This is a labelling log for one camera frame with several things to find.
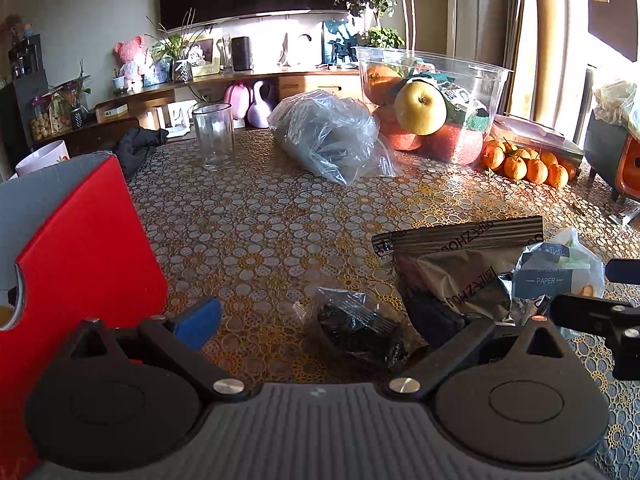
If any blue figurine picture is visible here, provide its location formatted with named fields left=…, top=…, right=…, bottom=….
left=322, top=19, right=358, bottom=66

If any grass plant in vase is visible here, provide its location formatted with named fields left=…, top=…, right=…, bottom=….
left=147, top=10, right=216, bottom=83

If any pink lunch bag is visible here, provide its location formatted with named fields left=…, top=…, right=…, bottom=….
left=223, top=82, right=251, bottom=120

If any orange grey stool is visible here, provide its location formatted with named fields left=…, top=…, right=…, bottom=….
left=582, top=80, right=640, bottom=201

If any white router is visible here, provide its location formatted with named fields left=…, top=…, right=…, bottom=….
left=165, top=100, right=198, bottom=138

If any orange fruit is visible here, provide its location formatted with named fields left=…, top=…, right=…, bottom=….
left=366, top=64, right=403, bottom=106

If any pile of tangerines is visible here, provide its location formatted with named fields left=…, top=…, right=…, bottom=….
left=481, top=139, right=581, bottom=188

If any snack jar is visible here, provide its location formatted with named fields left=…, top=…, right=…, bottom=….
left=27, top=97, right=71, bottom=141

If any pink plush toy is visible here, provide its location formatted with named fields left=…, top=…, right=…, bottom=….
left=114, top=37, right=146, bottom=92

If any blue white snack packet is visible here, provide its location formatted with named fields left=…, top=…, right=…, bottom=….
left=510, top=227, right=606, bottom=321

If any wooden TV cabinet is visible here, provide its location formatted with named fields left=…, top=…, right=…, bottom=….
left=27, top=67, right=371, bottom=156

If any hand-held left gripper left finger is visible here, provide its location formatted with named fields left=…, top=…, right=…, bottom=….
left=70, top=296, right=246, bottom=402

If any black tall cabinet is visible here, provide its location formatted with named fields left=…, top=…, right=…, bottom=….
left=0, top=35, right=48, bottom=181

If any floral lace covered desktop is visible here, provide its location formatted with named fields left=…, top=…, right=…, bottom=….
left=127, top=127, right=640, bottom=480

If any pink mug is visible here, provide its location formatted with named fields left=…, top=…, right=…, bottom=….
left=15, top=140, right=68, bottom=177

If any clear lidded tray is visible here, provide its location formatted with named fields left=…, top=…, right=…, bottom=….
left=492, top=112, right=586, bottom=161

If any small potted plant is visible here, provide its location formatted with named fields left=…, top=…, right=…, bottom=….
left=60, top=60, right=93, bottom=131

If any clear plastic bag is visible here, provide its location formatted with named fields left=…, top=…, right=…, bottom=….
left=267, top=89, right=398, bottom=186

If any purple plastic jug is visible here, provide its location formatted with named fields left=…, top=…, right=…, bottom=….
left=247, top=80, right=278, bottom=128

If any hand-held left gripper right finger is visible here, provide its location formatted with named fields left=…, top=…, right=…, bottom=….
left=389, top=291, right=571, bottom=401

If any red cardboard box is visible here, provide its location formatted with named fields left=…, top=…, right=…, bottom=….
left=0, top=152, right=171, bottom=473

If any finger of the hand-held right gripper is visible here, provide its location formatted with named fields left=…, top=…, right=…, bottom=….
left=605, top=258, right=640, bottom=283
left=549, top=294, right=640, bottom=381

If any clear-wrapped black snack packet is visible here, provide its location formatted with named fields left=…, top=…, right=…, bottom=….
left=295, top=287, right=411, bottom=371

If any photo frame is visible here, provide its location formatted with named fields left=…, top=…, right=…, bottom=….
left=192, top=39, right=221, bottom=77

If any yellow pear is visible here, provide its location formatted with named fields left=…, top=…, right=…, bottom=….
left=394, top=80, right=447, bottom=136

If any clear drinking glass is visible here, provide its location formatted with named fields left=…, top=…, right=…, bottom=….
left=192, top=103, right=236, bottom=171

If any clear plastic fruit container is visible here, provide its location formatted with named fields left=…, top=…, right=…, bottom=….
left=354, top=46, right=515, bottom=167

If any red apple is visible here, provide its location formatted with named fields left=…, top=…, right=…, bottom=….
left=422, top=122, right=485, bottom=166
left=375, top=105, right=422, bottom=152

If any black speaker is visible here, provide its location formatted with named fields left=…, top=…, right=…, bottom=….
left=231, top=36, right=253, bottom=72

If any coffee machine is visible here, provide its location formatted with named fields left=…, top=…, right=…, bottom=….
left=7, top=42, right=43, bottom=81

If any dark cloth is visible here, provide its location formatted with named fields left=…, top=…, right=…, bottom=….
left=97, top=126, right=171, bottom=181

